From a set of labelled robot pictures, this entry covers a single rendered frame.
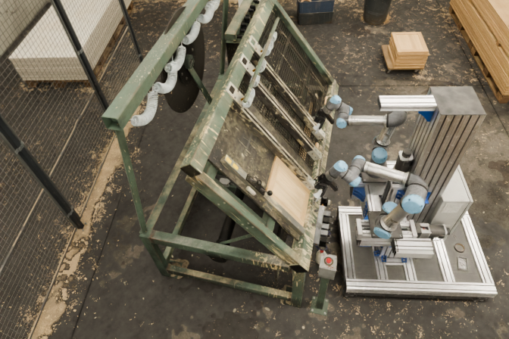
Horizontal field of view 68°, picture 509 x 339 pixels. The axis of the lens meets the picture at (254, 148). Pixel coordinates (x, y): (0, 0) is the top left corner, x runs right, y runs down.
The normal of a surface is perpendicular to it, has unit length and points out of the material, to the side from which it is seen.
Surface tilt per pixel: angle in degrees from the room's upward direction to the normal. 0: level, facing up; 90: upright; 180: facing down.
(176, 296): 0
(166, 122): 0
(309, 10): 90
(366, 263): 0
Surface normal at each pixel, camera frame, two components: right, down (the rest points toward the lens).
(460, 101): -0.06, -0.66
